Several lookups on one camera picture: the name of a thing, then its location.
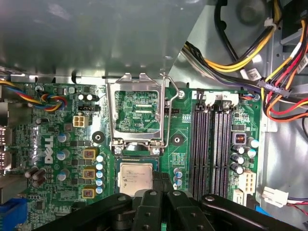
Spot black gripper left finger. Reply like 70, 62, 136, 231
36, 170, 165, 231

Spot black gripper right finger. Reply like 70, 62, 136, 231
163, 173, 304, 231

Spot silver CPU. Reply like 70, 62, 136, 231
116, 155, 160, 197

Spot CPU socket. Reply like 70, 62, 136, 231
112, 141, 164, 197

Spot white board power socket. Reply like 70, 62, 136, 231
239, 169, 256, 193

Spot metal locking lever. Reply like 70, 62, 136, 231
150, 72, 180, 149

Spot white four pin socket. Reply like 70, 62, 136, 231
72, 115, 88, 129

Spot black PC case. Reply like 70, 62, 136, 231
166, 0, 308, 231

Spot metal socket cover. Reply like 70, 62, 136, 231
105, 73, 167, 145

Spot green motherboard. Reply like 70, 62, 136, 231
0, 77, 263, 231

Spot blue VGA port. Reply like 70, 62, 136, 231
0, 196, 28, 231

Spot grey power supply unit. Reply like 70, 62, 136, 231
0, 0, 207, 84

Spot white wire plug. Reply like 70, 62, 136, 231
261, 185, 290, 208

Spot multicolour fan wire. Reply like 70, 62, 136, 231
0, 80, 68, 113

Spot yellow black supply wires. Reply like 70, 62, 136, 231
181, 0, 281, 93

